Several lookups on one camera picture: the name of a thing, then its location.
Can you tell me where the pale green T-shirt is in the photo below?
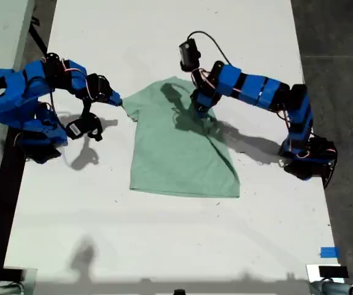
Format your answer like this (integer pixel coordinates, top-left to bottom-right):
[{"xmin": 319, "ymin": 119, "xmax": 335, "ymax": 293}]
[{"xmin": 121, "ymin": 76, "xmax": 241, "ymax": 199}]

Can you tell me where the blue tape patch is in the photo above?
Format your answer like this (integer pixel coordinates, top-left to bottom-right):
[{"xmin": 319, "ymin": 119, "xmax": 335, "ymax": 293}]
[{"xmin": 320, "ymin": 246, "xmax": 340, "ymax": 259}]

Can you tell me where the silver mounting plate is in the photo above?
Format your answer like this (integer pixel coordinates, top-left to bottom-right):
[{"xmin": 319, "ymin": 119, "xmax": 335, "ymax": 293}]
[{"xmin": 305, "ymin": 264, "xmax": 349, "ymax": 283}]

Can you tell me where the small black box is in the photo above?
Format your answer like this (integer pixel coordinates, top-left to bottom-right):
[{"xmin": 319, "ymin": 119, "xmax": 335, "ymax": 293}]
[
  {"xmin": 2, "ymin": 267, "xmax": 26, "ymax": 282},
  {"xmin": 319, "ymin": 265, "xmax": 349, "ymax": 279}
]

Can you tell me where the grey metal tube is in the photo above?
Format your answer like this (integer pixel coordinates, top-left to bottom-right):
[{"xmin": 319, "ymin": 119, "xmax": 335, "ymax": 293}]
[
  {"xmin": 309, "ymin": 280, "xmax": 353, "ymax": 295},
  {"xmin": 0, "ymin": 282, "xmax": 24, "ymax": 295}
]

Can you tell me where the black camera box with label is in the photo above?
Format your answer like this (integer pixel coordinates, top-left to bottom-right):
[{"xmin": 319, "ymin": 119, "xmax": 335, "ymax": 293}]
[
  {"xmin": 178, "ymin": 38, "xmax": 201, "ymax": 72},
  {"xmin": 64, "ymin": 112, "xmax": 104, "ymax": 142}
]

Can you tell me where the black camera cable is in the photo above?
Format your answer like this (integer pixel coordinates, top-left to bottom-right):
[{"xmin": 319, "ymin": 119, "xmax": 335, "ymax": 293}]
[{"xmin": 187, "ymin": 30, "xmax": 233, "ymax": 66}]

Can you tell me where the black strap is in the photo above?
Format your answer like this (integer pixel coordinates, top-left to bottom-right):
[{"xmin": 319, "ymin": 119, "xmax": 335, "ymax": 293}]
[{"xmin": 28, "ymin": 17, "xmax": 48, "ymax": 58}]

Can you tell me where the black frame beam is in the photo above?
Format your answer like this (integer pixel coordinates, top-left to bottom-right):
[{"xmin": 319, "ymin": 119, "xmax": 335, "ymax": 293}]
[{"xmin": 0, "ymin": 125, "xmax": 27, "ymax": 288}]

